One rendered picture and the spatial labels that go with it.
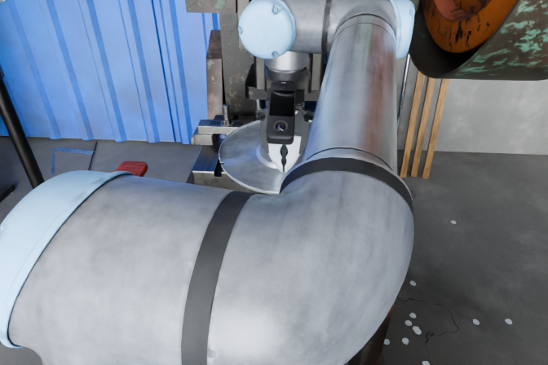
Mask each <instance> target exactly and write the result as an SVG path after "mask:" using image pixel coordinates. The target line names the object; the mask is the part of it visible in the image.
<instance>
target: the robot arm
mask: <svg viewBox="0 0 548 365"><path fill-rule="evenodd" d="M414 14H415V9H414V4H413V3H412V2H411V1H409V0H252V1H251V2H250V3H249V4H248V6H247V7H246V8H245V9H244V11H243V12H242V14H241V17H240V20H239V25H238V31H239V35H240V39H241V42H242V44H243V45H244V47H245V48H246V50H247V51H248V52H250V53H251V54H252V55H254V56H256V57H259V58H261V59H264V61H265V65H266V75H267V77H270V78H271V79H274V80H276V82H272V83H271V85H270V88H268V92H267V99H266V107H265V108H264V110H263V112H264V113H265V114H266V116H265V118H261V119H260V123H261V128H260V138H261V140H262V143H263V146H264V147H265V149H266V151H267V153H268V155H269V156H270V158H271V159H272V162H273V163H274V165H275V166H276V167H277V168H278V169H279V170H280V171H281V172H287V171H288V170H289V169H290V168H291V167H292V166H293V165H294V163H295V162H296V160H297V159H298V157H299V155H300V154H301V153H302V151H303V149H304V147H305V146H306V147H305V151H304V153H303V159H302V163H300V164H298V165H296V166H295V167H293V168H292V170H291V171H289V172H288V173H287V175H286V176H285V178H284V180H283V182H282V184H281V189H280V191H279V194H273V195H263V194H254V193H249V192H243V191H234V190H228V189H223V188H217V187H207V186H201V185H196V184H190V183H184V182H173V181H167V180H162V179H156V178H145V177H140V176H135V175H134V174H132V173H131V172H127V171H116V172H112V173H106V172H98V171H89V170H76V171H71V172H67V173H64V174H60V175H57V176H55V177H54V178H51V179H49V180H47V181H45V182H44V183H42V184H40V185H39V186H38V187H36V188H34V189H33V190H32V191H31V192H30V193H29V194H28V195H26V196H25V197H24V198H23V199H22V200H21V201H20V202H19V203H18V204H17V205H16V206H15V207H14V208H13V210H12V211H11V212H10V213H9V214H8V215H7V216H6V218H5V219H4V221H3V222H2V224H1V226H0V341H1V342H2V343H3V344H4V345H5V346H7V347H11V348H21V347H27V348H30V349H31V350H34V351H35V352H36V353H37V354H38V355H39V356H40V357H41V359H42V364H43V365H344V364H345V363H347V362H348V361H349V360H350V359H351V358H352V357H353V356H354V355H355V354H356V353H357V352H358V351H359V350H360V349H362V348H363V347H364V345H365V344H366V343H367V342H368V340H369V339H370V338H371V337H372V335H373V334H374V333H375V332H376V331H377V330H378V328H379V326H380V325H381V323H382V322H383V320H384V319H385V318H386V316H387V314H388V312H389V310H390V309H391V307H392V305H393V304H394V302H395V299H396V297H397V295H398V293H399V291H400V288H401V286H402V284H403V282H404V279H405V276H406V274H407V271H408V268H409V263H410V260H411V255H412V251H413V238H414V221H413V199H412V196H411V193H410V191H409V189H408V187H407V185H406V184H405V183H404V181H403V180H402V179H401V178H400V177H399V176H398V175H397V112H396V60H397V59H402V58H404V57H405V56H406V55H407V53H408V51H409V46H410V42H411V38H412V34H413V24H414ZM309 53H312V54H323V55H329V59H328V63H327V66H326V70H325V75H324V78H323V81H322V85H321V88H320V94H319V97H318V100H317V104H316V110H315V113H314V116H313V119H312V125H311V129H310V132H309V128H308V124H309V120H304V115H305V114H306V109H305V108H304V104H305V89H297V86H296V80H298V79H301V78H303V77H305V76H306V73H307V65H308V54H309ZM299 92H302V93H299ZM282 145H286V147H287V148H288V150H287V152H286V161H285V167H284V162H283V160H282V151H281V147H282Z"/></svg>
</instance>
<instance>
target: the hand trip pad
mask: <svg viewBox="0 0 548 365"><path fill-rule="evenodd" d="M147 170H148V165H147V163H146V162H144V161H124V162H122V163H121V164H120V165H119V166H118V168H117V170H116V171H127V172H131V173H132V174H134V175H135V176H140V177H143V176H144V175H145V173H146V171H147ZM116 171H115V172H116Z"/></svg>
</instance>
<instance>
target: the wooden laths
mask: <svg viewBox="0 0 548 365"><path fill-rule="evenodd" d="M410 59H411V58H410V56H409V53H407V56H406V61H405V66H404V76H403V81H402V87H401V92H400V102H399V107H398V112H397V138H398V133H399V128H400V118H401V113H402V108H403V103H404V93H405V88H406V83H407V78H408V73H409V64H410ZM423 80H424V75H423V74H422V73H421V72H420V71H419V70H418V73H417V77H416V82H415V87H414V92H413V101H412V106H411V111H410V115H409V124H408V129H407V134H406V139H405V144H404V153H403V157H402V162H401V167H400V178H406V174H407V168H408V164H409V156H410V151H411V147H412V141H413V134H414V129H415V125H416V120H417V115H418V107H419V102H420V98H421V93H422V84H423ZM448 84H449V79H441V83H440V90H439V94H438V99H437V103H436V107H435V114H434V118H433V122H432V127H431V134H430V138H429V143H428V147H427V151H426V158H425V162H424V166H423V171H422V178H428V177H429V173H430V169H431V162H432V158H433V154H434V150H435V143H436V139H437V135H438V131H439V127H440V120H441V116H442V111H443V108H444V101H445V96H446V93H447V89H448ZM434 85H435V78H430V77H428V80H427V84H426V93H425V97H424V101H423V106H422V114H421V119H420V123H419V127H418V136H417V140H416V145H415V149H414V154H413V162H412V166H411V171H410V176H411V177H417V172H418V165H419V161H420V156H421V152H422V145H423V140H424V135H425V131H426V124H427V119H428V115H429V111H430V106H431V99H432V95H433V90H434Z"/></svg>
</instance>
